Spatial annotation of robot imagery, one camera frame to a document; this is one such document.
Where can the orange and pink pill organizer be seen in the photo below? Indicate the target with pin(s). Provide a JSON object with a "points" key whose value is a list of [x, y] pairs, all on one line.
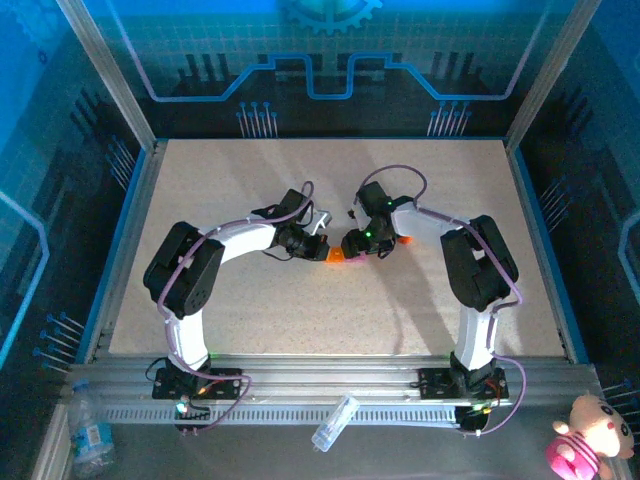
{"points": [[334, 256]]}

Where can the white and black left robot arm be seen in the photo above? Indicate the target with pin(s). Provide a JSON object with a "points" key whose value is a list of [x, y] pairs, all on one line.
{"points": [[182, 275]]}

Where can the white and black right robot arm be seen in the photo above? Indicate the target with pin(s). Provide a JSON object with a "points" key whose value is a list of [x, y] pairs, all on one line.
{"points": [[480, 270]]}

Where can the blue table edge strip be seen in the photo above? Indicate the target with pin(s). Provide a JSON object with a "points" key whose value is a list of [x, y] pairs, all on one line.
{"points": [[131, 200], [548, 250]]}

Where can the clear plastic tube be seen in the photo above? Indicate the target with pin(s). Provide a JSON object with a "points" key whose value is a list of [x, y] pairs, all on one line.
{"points": [[335, 422]]}

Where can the clear plastic water bottle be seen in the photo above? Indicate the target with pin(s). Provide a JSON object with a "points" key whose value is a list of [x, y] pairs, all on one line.
{"points": [[92, 435]]}

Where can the pink and cream plush toy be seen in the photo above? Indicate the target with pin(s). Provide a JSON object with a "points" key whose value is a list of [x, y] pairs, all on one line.
{"points": [[600, 425]]}

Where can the aluminium frame rail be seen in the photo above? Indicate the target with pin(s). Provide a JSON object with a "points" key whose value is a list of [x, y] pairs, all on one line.
{"points": [[325, 375]]}

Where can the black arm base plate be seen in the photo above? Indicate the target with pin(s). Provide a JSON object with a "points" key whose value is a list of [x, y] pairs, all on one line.
{"points": [[430, 385], [162, 385]]}

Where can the aluminium frame post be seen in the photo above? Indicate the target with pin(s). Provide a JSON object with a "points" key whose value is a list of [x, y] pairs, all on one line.
{"points": [[550, 75], [110, 80]]}

